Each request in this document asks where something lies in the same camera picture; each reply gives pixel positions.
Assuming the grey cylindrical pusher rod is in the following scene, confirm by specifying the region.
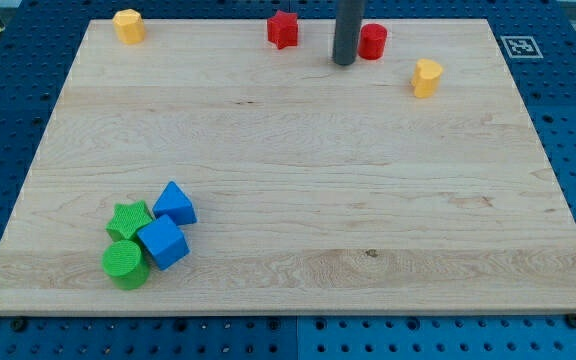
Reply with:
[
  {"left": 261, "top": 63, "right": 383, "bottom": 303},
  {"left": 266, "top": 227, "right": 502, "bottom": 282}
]
[{"left": 332, "top": 0, "right": 365, "bottom": 66}]

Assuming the red cylinder block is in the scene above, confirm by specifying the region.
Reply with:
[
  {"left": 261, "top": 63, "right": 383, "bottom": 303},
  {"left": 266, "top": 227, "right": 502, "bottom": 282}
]
[{"left": 358, "top": 23, "right": 388, "bottom": 60}]

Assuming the light wooden board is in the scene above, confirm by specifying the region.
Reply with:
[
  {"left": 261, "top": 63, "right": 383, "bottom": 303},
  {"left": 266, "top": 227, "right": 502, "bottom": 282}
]
[{"left": 0, "top": 19, "right": 576, "bottom": 317}]

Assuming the red star block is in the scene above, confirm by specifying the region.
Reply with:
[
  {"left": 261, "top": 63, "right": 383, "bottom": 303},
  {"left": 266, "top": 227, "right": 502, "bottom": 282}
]
[{"left": 266, "top": 10, "right": 299, "bottom": 49}]

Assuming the yellow heart block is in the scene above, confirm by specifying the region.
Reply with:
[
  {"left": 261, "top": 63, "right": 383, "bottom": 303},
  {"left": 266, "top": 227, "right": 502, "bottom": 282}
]
[{"left": 411, "top": 58, "right": 444, "bottom": 98}]

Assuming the white fiducial marker tag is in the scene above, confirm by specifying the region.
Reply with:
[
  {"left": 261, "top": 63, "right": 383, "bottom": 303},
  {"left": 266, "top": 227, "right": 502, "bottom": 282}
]
[{"left": 501, "top": 35, "right": 543, "bottom": 59}]

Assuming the yellow hexagon block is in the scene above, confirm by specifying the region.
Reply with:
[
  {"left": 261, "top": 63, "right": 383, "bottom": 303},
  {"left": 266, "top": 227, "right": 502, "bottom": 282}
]
[{"left": 112, "top": 9, "right": 146, "bottom": 45}]

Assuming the blue triangle block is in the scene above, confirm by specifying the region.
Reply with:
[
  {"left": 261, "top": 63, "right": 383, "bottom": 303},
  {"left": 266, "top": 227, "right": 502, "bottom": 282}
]
[{"left": 153, "top": 181, "right": 197, "bottom": 226}]

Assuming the blue cube block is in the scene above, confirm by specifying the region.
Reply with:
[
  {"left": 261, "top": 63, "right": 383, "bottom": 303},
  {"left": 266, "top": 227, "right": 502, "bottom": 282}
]
[{"left": 137, "top": 215, "right": 190, "bottom": 271}]

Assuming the green star block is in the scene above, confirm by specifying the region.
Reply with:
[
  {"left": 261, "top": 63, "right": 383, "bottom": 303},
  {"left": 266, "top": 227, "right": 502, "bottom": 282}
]
[{"left": 105, "top": 200, "right": 153, "bottom": 242}]

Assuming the green cylinder block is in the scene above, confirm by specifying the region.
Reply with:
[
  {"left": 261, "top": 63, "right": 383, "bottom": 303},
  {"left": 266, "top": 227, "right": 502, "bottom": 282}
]
[{"left": 101, "top": 240, "right": 150, "bottom": 290}]

